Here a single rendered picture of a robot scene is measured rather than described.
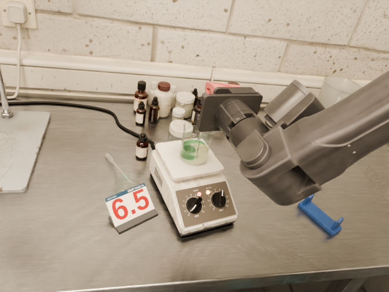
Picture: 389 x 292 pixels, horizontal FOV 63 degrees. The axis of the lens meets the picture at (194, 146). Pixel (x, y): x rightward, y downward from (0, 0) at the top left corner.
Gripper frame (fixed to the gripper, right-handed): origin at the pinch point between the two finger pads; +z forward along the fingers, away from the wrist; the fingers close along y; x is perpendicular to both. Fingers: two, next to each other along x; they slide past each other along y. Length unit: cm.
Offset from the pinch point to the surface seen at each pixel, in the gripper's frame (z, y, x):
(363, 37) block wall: 35, -72, -1
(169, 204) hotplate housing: -5.8, 6.4, 23.2
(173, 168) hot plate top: -1.8, 5.1, 17.3
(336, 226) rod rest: -18.2, -27.4, 23.7
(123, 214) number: -5.3, 15.5, 24.7
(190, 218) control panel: -10.8, 3.8, 22.4
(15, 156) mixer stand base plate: 16.3, 35.6, 25.2
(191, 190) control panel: -6.1, 2.3, 19.8
